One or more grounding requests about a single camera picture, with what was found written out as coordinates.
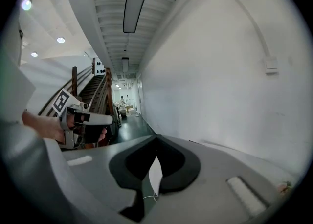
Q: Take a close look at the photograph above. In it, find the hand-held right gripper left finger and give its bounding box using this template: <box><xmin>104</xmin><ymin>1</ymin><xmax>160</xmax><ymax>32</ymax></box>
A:
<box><xmin>44</xmin><ymin>134</ymin><xmax>157</xmax><ymax>224</ymax></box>

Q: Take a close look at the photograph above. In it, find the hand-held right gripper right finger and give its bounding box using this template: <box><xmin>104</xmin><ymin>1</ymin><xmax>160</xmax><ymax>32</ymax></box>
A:
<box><xmin>144</xmin><ymin>134</ymin><xmax>282</xmax><ymax>224</ymax></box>

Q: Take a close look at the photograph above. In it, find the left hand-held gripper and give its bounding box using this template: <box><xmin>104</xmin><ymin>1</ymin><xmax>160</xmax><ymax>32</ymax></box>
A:
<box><xmin>51</xmin><ymin>88</ymin><xmax>114</xmax><ymax>149</ymax></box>

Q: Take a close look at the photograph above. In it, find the person's left forearm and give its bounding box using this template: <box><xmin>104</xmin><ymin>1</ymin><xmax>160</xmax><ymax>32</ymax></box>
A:
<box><xmin>22</xmin><ymin>109</ymin><xmax>49</xmax><ymax>140</ymax></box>

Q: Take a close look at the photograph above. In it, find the round white table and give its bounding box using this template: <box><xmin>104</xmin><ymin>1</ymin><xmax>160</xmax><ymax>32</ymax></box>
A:
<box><xmin>188</xmin><ymin>139</ymin><xmax>303</xmax><ymax>196</ymax></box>

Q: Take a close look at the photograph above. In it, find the person's left hand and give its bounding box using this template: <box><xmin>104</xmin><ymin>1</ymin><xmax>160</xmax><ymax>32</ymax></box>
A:
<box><xmin>41</xmin><ymin>114</ymin><xmax>109</xmax><ymax>143</ymax></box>

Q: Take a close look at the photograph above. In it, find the dark wooden staircase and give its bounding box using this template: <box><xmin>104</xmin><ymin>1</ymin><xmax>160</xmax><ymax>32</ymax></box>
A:
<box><xmin>38</xmin><ymin>58</ymin><xmax>115</xmax><ymax>150</ymax></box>

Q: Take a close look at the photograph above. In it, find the white door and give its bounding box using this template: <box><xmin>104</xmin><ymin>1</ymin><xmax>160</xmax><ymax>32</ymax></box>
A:
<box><xmin>137</xmin><ymin>79</ymin><xmax>144</xmax><ymax>116</ymax></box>

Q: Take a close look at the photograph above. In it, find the white panel with black dots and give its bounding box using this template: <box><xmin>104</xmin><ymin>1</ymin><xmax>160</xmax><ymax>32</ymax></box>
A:
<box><xmin>94</xmin><ymin>57</ymin><xmax>106</xmax><ymax>76</ymax></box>

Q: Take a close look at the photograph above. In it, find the long ceiling light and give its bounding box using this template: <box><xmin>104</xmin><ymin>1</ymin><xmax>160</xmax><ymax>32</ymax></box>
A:
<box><xmin>122</xmin><ymin>0</ymin><xmax>157</xmax><ymax>34</ymax></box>
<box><xmin>121</xmin><ymin>57</ymin><xmax>130</xmax><ymax>73</ymax></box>

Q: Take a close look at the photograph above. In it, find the pink flower bouquet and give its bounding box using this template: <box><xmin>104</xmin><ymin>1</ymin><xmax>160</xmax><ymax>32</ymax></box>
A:
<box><xmin>277</xmin><ymin>180</ymin><xmax>293</xmax><ymax>194</ymax></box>

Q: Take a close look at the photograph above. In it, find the person's white shirt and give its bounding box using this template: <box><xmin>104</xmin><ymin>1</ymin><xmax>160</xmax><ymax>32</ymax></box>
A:
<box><xmin>0</xmin><ymin>0</ymin><xmax>74</xmax><ymax>224</ymax></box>

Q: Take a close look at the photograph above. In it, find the white floor cable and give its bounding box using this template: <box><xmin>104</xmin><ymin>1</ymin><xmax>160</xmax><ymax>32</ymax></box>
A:
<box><xmin>142</xmin><ymin>192</ymin><xmax>159</xmax><ymax>202</ymax></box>

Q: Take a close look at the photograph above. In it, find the white wall switch box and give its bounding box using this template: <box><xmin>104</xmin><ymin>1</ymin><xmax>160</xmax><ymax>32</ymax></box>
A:
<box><xmin>263</xmin><ymin>56</ymin><xmax>279</xmax><ymax>75</ymax></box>

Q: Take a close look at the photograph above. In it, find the white wall conduit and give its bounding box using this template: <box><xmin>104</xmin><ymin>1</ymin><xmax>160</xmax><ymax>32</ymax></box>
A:
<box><xmin>202</xmin><ymin>0</ymin><xmax>272</xmax><ymax>59</ymax></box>

